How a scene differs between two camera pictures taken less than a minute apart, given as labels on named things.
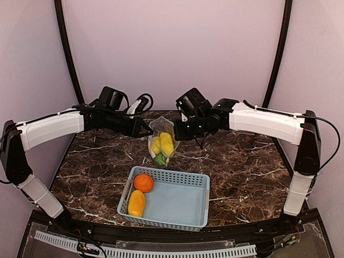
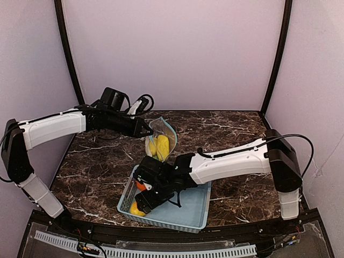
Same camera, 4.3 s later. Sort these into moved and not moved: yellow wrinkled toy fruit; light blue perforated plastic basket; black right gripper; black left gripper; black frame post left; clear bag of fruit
Moved: black right gripper; yellow wrinkled toy fruit
Not moved: black left gripper; light blue perforated plastic basket; black frame post left; clear bag of fruit
